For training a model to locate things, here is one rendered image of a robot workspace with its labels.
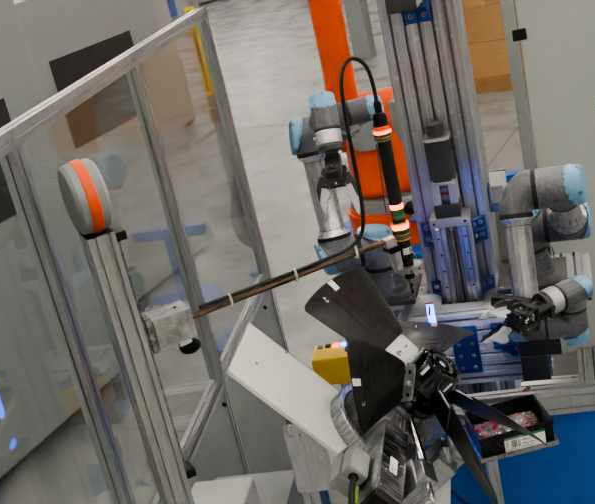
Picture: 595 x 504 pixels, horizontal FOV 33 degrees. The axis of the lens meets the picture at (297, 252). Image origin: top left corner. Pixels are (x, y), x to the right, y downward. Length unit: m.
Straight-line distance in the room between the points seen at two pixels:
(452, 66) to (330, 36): 3.28
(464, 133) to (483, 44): 7.22
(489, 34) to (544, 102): 6.37
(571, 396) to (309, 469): 0.88
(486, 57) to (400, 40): 7.31
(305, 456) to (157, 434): 0.45
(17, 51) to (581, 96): 2.78
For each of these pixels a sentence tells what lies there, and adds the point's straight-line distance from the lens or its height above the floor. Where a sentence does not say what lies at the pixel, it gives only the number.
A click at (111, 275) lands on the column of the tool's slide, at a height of 1.71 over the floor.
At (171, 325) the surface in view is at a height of 1.55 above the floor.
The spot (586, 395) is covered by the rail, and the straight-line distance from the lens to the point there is 3.08.
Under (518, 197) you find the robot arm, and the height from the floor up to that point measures 1.45.
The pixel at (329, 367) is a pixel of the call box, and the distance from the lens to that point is 3.01.
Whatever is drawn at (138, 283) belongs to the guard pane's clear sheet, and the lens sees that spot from 2.69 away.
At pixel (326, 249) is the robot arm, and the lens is 3.34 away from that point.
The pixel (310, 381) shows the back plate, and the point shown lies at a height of 1.20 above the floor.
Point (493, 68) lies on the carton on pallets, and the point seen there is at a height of 0.22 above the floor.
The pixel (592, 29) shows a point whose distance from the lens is 4.19.
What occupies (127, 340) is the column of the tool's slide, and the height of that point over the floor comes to 1.56.
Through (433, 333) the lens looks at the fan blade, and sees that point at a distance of 2.76.
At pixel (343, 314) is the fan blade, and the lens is 2.54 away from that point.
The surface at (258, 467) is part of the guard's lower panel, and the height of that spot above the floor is 0.56.
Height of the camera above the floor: 2.39
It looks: 20 degrees down
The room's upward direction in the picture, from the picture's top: 13 degrees counter-clockwise
